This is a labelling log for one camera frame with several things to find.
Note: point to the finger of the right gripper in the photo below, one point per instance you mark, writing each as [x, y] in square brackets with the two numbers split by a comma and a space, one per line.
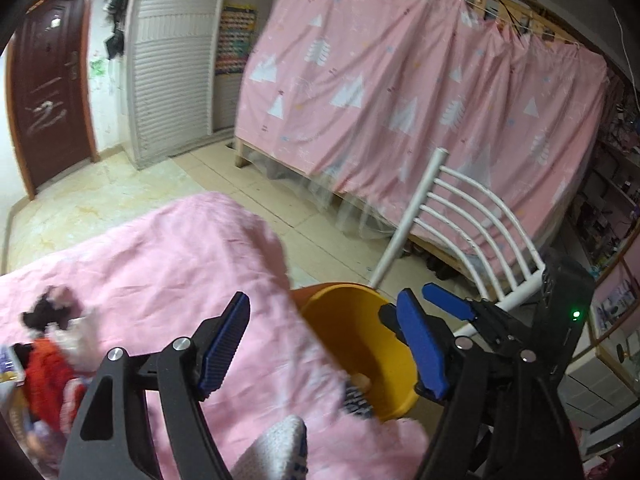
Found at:
[480, 317]

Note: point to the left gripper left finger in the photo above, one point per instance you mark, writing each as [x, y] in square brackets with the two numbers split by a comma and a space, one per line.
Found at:
[111, 437]

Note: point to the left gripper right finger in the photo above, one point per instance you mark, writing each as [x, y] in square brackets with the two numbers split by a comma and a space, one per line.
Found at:
[502, 418]

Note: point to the red knitted cloth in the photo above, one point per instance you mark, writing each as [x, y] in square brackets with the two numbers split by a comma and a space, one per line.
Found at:
[53, 390]

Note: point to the black and white sock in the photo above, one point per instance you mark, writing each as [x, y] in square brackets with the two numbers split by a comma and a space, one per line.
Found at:
[54, 306]

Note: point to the blue white snack packet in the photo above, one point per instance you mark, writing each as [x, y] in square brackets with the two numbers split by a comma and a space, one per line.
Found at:
[11, 369]

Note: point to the pink bed sheet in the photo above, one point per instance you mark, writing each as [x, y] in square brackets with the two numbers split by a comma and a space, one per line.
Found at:
[157, 277]

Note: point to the white knitted glove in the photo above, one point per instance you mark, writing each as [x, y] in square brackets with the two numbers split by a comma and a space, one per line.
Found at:
[279, 453]

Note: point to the white metal chair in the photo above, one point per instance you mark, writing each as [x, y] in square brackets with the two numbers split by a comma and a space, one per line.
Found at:
[472, 226]

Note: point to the yellow plastic bucket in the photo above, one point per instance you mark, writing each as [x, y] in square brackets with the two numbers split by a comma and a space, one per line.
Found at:
[344, 317]

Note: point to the pink tree-print curtain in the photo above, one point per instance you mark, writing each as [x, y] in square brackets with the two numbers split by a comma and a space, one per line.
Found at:
[358, 94]

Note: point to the dark brown door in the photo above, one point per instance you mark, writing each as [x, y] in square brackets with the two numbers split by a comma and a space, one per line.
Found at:
[47, 91]

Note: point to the white louvered wardrobe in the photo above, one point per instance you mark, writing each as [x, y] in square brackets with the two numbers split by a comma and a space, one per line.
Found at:
[169, 77]

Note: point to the black bags on hook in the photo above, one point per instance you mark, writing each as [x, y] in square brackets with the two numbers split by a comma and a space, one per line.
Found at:
[115, 44]

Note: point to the colourful wall chart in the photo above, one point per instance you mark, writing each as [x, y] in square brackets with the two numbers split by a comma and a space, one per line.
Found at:
[236, 29]

